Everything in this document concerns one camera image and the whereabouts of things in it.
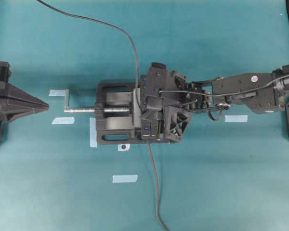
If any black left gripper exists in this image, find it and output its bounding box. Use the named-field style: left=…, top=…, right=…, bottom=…
left=0, top=62, right=49, bottom=144

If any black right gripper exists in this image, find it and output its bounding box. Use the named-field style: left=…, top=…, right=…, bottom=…
left=140, top=63, right=192, bottom=143

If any black USB cable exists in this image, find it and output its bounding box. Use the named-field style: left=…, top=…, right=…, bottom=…
left=36, top=0, right=142, bottom=114

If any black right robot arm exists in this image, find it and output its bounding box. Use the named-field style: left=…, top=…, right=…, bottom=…
left=140, top=63, right=289, bottom=143

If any black USB hub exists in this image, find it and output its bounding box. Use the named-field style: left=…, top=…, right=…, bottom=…
left=141, top=119, right=163, bottom=141

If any blue tape strip far left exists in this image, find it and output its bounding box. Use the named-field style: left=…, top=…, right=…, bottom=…
left=49, top=90, right=69, bottom=97

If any blue tape strip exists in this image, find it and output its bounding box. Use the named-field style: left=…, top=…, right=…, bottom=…
left=225, top=115, right=248, bottom=123
left=49, top=90, right=69, bottom=97
left=112, top=175, right=138, bottom=183
left=52, top=117, right=75, bottom=125

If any blue tape strip lower left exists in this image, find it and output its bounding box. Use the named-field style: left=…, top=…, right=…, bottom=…
left=52, top=117, right=75, bottom=125

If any black bench vise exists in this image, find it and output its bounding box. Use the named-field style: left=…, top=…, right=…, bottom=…
left=64, top=81, right=174, bottom=145

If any white marker sticker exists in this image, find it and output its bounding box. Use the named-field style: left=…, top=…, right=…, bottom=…
left=118, top=144, right=130, bottom=152

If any blue tape strip right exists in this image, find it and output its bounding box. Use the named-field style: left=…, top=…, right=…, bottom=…
left=225, top=115, right=248, bottom=123

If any blue tape on vise left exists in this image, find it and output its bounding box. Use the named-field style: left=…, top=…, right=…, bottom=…
left=89, top=117, right=97, bottom=148

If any blue tape strip bottom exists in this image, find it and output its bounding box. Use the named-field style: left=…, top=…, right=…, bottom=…
left=112, top=175, right=138, bottom=183

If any hub power cable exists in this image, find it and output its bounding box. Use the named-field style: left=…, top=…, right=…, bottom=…
left=145, top=141, right=171, bottom=231

